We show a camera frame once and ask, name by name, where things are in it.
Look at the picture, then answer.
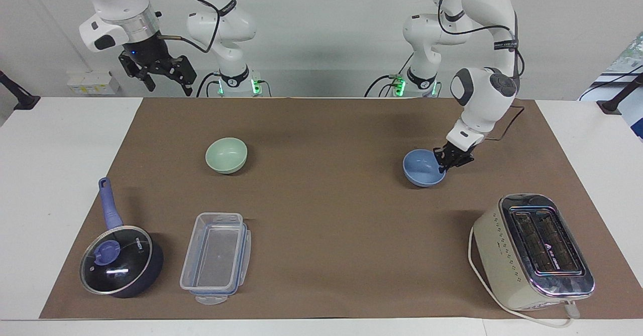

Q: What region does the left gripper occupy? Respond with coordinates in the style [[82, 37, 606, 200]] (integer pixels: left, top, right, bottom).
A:
[[433, 143, 476, 175]]

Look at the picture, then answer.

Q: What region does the green bowl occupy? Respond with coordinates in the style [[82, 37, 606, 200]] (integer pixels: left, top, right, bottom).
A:
[[205, 137, 249, 175]]

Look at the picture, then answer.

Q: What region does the white wall socket box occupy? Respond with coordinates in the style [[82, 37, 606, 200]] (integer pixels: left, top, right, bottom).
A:
[[66, 72, 121, 96]]

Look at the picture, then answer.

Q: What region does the black stand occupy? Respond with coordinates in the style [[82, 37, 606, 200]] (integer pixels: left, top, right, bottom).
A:
[[0, 70, 41, 111], [596, 72, 643, 115]]

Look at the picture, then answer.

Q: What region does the cream and chrome toaster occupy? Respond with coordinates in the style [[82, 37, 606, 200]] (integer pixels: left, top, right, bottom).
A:
[[472, 193, 596, 312]]

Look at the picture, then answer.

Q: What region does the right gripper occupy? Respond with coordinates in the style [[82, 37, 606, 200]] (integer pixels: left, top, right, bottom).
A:
[[119, 31, 198, 97]]

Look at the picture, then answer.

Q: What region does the blue saucepan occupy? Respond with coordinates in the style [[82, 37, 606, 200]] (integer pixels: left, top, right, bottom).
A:
[[79, 177, 165, 299]]

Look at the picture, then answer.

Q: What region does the blue bowl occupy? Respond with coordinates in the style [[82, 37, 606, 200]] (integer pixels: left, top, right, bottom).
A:
[[402, 149, 447, 188]]

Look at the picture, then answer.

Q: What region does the black cable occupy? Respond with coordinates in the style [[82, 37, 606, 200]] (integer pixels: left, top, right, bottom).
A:
[[195, 72, 222, 98], [364, 74, 403, 98], [436, 0, 526, 81], [484, 105, 526, 141], [150, 0, 223, 54]]

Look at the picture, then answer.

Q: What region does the clear plastic food container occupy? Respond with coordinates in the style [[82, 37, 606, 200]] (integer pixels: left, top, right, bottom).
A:
[[179, 212, 252, 306]]

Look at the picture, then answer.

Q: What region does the glass lid with blue knob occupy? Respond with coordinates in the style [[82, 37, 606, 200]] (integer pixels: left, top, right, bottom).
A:
[[79, 226, 153, 296]]

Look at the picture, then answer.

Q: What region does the white toaster cord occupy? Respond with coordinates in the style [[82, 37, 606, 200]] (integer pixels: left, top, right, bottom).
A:
[[468, 226, 581, 329]]

